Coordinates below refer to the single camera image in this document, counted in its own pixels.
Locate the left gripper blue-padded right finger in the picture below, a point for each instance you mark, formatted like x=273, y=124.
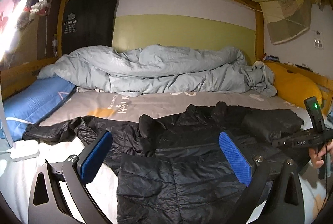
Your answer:
x=285, y=203

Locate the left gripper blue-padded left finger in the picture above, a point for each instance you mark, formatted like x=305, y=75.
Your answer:
x=47, y=203

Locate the black puffer jacket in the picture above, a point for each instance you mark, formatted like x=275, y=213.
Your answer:
x=171, y=169

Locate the right hand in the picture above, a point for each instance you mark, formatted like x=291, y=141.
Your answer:
x=317, y=158

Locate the yellow pillow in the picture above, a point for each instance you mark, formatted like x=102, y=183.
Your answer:
x=294, y=87

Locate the white charger block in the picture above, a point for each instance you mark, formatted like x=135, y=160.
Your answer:
x=22, y=150

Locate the grey printed bed sheet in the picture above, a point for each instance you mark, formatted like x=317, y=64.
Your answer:
x=17, y=176

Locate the blue pillow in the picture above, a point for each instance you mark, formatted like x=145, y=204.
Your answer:
x=35, y=103

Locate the grey rumpled duvet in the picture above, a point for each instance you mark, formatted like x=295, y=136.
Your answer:
x=162, y=69

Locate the hanging checked cloth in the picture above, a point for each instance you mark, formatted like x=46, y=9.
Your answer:
x=286, y=19

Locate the black hanging banner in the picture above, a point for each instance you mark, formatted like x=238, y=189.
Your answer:
x=87, y=23

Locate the white plush toy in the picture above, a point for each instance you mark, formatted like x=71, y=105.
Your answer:
x=37, y=7

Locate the white wall socket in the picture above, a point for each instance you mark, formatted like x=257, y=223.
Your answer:
x=318, y=43

